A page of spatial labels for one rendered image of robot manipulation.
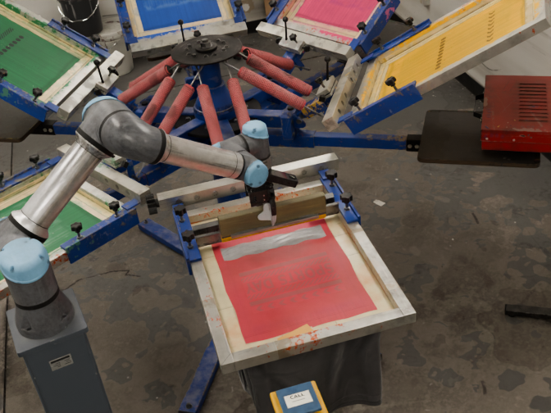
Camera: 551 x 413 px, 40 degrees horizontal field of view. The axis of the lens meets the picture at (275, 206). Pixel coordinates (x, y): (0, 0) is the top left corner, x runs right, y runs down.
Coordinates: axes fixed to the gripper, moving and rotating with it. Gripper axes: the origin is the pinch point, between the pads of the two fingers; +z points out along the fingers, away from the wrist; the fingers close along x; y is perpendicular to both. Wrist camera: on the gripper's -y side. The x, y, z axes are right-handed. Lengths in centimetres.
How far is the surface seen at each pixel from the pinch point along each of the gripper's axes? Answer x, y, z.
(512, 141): -16, -95, 3
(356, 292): 29.4, -17.5, 13.7
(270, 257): 2.8, 2.8, 13.7
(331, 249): 6.4, -17.3, 13.6
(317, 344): 47.9, 1.0, 12.3
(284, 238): -4.3, -4.1, 12.9
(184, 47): -103, 8, -22
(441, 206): -123, -121, 109
